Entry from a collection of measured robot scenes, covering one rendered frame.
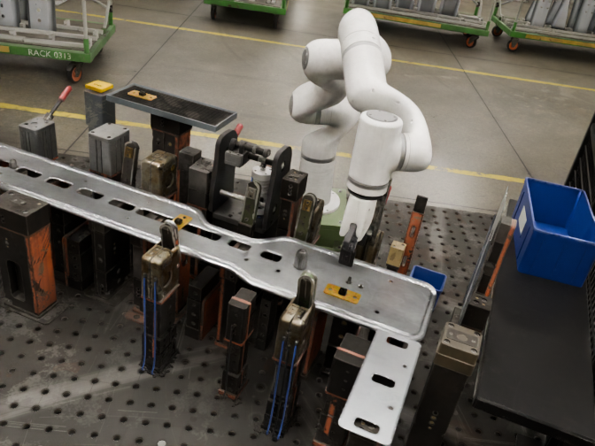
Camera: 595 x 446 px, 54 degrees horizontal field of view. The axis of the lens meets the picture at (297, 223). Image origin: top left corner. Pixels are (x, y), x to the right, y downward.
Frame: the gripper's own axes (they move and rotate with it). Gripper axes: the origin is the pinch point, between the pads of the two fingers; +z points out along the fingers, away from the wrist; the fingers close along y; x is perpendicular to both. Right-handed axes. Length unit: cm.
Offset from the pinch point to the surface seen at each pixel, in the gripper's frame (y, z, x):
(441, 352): 11.8, 8.9, 24.3
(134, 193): -12, 12, -65
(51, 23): -300, 74, -347
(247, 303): 12.9, 13.4, -18.1
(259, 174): -23.9, 1.9, -33.2
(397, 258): -15.9, 8.7, 8.5
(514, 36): -745, 89, 18
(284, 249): -9.3, 12.3, -18.5
